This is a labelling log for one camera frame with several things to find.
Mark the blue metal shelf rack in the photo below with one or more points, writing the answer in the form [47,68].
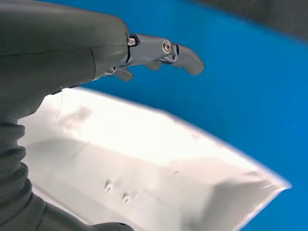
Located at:
[240,95]

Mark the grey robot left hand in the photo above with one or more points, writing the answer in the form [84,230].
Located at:
[60,47]

